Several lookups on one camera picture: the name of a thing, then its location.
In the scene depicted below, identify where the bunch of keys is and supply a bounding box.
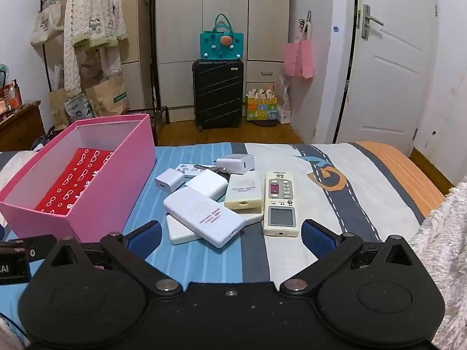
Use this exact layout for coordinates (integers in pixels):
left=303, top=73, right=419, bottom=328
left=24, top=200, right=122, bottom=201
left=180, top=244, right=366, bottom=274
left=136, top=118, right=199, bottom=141
left=193, top=163, right=231, bottom=182

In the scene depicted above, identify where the small white charger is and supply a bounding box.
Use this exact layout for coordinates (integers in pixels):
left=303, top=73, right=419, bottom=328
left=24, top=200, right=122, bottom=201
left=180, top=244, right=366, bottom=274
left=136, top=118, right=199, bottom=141
left=155, top=169, right=185, bottom=192

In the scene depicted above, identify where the red patterned flat box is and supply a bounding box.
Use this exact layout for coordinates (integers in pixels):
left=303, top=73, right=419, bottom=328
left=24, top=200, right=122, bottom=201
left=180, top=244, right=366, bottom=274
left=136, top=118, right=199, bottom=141
left=34, top=148, right=114, bottom=215

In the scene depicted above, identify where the slim white remote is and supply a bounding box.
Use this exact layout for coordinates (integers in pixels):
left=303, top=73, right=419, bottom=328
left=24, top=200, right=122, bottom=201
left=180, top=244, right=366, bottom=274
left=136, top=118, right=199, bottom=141
left=174, top=163, right=205, bottom=179

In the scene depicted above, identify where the orange drink bottle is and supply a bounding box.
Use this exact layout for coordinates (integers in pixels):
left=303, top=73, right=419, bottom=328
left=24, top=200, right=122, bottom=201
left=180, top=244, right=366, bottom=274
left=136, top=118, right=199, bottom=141
left=10, top=79, right=22, bottom=109

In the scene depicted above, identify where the plain brown paper bag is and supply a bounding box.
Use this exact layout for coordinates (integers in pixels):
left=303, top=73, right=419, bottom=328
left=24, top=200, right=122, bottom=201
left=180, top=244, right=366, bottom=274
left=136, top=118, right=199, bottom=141
left=49, top=87, right=72, bottom=130
left=75, top=47, right=104, bottom=89

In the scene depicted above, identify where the white plastic bag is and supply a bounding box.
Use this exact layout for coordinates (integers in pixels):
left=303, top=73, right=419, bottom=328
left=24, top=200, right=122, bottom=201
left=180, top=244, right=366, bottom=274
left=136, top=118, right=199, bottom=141
left=279, top=76, right=293, bottom=125

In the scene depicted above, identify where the white power bank red print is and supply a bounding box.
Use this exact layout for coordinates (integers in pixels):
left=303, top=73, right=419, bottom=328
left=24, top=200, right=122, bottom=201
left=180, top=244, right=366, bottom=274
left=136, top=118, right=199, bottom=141
left=163, top=188, right=246, bottom=249

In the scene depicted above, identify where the black suitcase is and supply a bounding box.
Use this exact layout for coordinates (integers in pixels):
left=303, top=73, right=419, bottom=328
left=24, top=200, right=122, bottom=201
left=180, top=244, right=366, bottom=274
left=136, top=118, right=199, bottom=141
left=192, top=58, right=244, bottom=132

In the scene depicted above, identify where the pink storage box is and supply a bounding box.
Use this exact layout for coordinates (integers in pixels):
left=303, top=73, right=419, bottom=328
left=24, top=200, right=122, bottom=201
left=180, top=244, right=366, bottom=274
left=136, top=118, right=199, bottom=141
left=0, top=114, right=157, bottom=243

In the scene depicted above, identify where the teal felt handbag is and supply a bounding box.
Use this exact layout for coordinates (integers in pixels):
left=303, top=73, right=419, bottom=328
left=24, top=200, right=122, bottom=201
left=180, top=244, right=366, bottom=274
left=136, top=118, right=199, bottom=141
left=200, top=14, right=244, bottom=60

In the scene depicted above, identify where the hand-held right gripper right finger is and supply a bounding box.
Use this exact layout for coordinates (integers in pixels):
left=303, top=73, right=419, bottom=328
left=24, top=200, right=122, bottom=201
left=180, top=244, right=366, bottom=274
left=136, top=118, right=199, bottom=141
left=280, top=219, right=417, bottom=297

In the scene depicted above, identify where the wooden dresser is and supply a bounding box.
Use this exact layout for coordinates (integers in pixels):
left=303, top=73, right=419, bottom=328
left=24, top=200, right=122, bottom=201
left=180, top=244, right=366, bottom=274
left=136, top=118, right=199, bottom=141
left=0, top=100, right=46, bottom=152

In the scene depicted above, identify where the colourful gift box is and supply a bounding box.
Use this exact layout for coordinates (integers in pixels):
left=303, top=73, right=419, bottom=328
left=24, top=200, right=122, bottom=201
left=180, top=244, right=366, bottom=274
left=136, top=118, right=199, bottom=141
left=245, top=87, right=278, bottom=122

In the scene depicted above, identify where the cream power bank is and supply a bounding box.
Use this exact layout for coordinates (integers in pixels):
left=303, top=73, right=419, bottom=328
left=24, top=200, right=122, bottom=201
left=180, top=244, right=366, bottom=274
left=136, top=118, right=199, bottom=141
left=224, top=173, right=264, bottom=210

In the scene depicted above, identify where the metal door handle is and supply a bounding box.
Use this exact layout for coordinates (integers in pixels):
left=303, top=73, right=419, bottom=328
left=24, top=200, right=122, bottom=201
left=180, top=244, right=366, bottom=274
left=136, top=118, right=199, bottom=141
left=361, top=3, right=384, bottom=41

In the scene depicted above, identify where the pink paper bag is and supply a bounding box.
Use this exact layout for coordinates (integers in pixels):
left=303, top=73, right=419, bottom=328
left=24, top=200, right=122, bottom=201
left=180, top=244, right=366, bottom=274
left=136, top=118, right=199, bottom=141
left=283, top=29, right=314, bottom=79

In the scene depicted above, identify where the thick white charger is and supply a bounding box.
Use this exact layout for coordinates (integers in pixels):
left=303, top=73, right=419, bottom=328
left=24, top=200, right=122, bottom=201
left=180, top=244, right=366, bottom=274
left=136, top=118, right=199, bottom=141
left=216, top=153, right=255, bottom=175

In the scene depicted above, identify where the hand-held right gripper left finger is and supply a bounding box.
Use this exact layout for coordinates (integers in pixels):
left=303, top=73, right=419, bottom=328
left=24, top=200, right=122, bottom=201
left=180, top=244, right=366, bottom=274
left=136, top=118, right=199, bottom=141
left=49, top=220, right=183, bottom=297

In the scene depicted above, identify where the cream air conditioner remote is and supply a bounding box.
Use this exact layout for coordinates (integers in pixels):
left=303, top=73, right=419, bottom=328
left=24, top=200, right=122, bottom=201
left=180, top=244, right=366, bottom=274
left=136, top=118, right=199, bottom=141
left=263, top=171, right=305, bottom=237

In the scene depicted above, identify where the brown paper bag green label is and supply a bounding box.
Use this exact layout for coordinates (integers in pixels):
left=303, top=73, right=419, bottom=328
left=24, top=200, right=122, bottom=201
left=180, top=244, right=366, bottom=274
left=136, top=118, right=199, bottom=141
left=86, top=76, right=130, bottom=117

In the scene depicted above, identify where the white door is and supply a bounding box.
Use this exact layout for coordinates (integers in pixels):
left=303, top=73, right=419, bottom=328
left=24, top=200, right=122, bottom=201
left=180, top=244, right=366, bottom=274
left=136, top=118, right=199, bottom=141
left=336, top=0, right=440, bottom=146

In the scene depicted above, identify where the white fluffy blanket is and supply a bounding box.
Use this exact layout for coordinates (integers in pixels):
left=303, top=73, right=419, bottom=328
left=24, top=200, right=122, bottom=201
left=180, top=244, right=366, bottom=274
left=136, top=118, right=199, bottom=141
left=408, top=177, right=467, bottom=350

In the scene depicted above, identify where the rounded white power bank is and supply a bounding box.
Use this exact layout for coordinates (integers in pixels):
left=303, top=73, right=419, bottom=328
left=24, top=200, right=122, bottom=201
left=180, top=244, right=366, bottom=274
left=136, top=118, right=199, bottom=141
left=187, top=169, right=229, bottom=202

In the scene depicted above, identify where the white knitted cardigan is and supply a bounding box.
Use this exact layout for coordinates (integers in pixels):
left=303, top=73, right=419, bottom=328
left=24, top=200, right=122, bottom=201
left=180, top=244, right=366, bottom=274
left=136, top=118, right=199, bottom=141
left=64, top=0, right=128, bottom=92

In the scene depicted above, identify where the black clothes rack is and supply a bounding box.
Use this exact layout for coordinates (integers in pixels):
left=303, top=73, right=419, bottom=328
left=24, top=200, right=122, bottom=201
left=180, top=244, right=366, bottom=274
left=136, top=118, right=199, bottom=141
left=38, top=0, right=170, bottom=146

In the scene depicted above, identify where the canvas tote bag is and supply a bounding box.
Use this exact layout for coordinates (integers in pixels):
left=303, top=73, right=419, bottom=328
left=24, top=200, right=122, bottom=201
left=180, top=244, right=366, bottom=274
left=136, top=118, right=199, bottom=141
left=30, top=2, right=66, bottom=46

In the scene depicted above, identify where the blue white patterned packet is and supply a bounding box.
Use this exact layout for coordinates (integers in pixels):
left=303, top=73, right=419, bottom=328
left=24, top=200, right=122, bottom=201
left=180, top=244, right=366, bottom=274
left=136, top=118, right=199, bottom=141
left=64, top=94, right=92, bottom=122

